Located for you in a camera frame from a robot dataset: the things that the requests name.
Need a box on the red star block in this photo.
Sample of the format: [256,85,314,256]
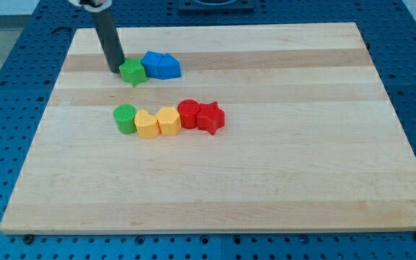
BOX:
[196,101,225,135]

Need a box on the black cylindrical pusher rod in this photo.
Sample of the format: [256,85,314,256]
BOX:
[92,7,125,74]

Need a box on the wooden board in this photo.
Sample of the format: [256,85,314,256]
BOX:
[0,22,416,235]

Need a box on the yellow hexagon block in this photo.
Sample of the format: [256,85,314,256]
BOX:
[155,107,182,136]

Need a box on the red cylinder block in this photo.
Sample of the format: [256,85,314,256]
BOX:
[178,99,199,129]

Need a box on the green cylinder block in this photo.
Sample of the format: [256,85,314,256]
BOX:
[113,104,137,134]

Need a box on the yellow heart block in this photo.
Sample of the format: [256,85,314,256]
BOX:
[134,110,160,139]

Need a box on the blue triangle block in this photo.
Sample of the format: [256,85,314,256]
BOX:
[157,53,181,79]

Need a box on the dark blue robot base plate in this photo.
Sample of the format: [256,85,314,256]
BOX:
[178,0,255,13]

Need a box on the blue cube block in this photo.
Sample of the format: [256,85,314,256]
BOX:
[141,51,164,79]

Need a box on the white rod mount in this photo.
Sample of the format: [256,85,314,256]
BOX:
[68,0,112,12]

